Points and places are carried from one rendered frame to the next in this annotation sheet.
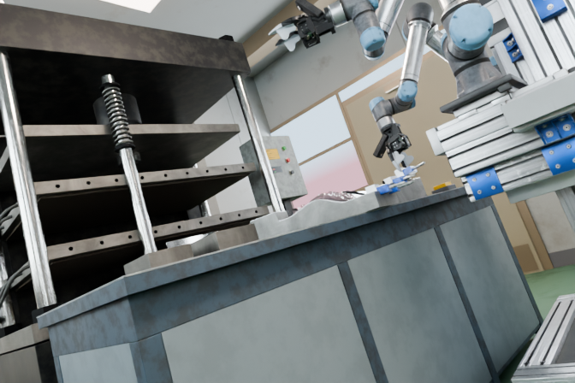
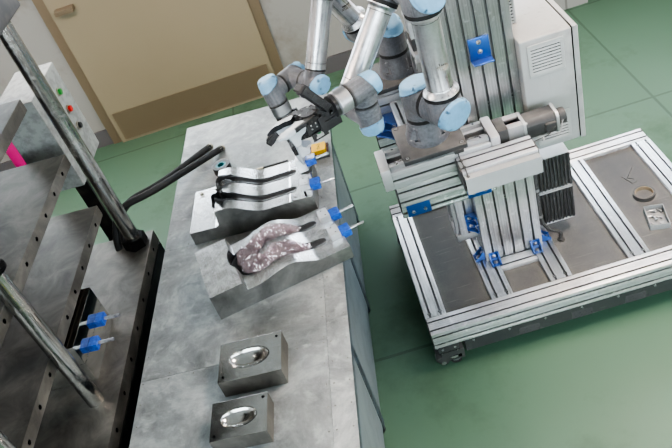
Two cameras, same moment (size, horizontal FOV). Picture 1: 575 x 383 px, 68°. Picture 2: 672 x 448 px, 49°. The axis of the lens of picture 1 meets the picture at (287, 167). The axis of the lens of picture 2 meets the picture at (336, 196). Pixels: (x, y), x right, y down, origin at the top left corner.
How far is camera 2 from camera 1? 1.98 m
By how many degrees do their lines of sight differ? 59
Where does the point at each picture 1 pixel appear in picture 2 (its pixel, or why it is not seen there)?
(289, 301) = not seen: hidden behind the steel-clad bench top
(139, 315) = not seen: outside the picture
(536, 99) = (490, 177)
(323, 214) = (298, 273)
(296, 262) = not seen: hidden behind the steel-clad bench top
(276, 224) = (244, 293)
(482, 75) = (438, 132)
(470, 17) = (458, 112)
